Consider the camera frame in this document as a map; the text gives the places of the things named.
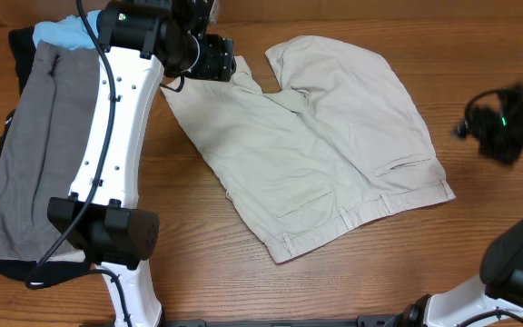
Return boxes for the beige cotton shorts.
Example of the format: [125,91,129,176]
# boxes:
[164,36,454,263]

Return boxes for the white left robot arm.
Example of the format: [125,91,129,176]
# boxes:
[47,0,235,326]

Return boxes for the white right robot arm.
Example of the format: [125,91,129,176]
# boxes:
[385,83,523,327]

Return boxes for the light blue garment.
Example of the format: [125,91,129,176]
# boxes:
[33,15,94,50]

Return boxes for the grey shorts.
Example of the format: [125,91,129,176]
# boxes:
[0,42,100,262]

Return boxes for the black garment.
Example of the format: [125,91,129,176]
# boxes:
[0,26,90,282]

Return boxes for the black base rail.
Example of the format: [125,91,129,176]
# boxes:
[156,315,398,327]

